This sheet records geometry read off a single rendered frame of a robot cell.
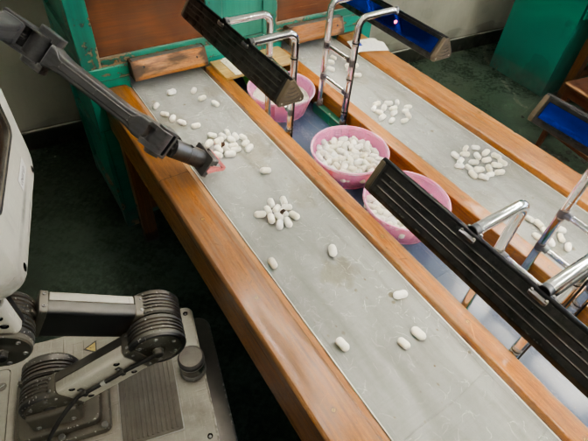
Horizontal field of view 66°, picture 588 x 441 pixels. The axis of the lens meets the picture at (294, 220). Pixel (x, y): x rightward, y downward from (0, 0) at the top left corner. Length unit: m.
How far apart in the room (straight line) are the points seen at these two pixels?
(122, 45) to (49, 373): 1.15
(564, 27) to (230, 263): 3.10
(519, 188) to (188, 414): 1.21
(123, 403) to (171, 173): 0.66
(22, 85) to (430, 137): 2.07
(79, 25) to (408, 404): 1.52
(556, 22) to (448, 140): 2.20
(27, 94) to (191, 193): 1.64
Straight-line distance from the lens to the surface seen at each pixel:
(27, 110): 2.90
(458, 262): 0.87
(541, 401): 1.16
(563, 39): 3.81
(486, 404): 1.13
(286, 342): 1.05
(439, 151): 1.68
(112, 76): 1.89
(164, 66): 1.87
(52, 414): 1.27
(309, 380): 1.02
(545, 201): 1.65
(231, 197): 1.38
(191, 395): 1.32
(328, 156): 1.54
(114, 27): 1.83
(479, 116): 1.89
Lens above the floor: 1.69
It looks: 46 degrees down
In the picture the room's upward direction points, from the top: 5 degrees clockwise
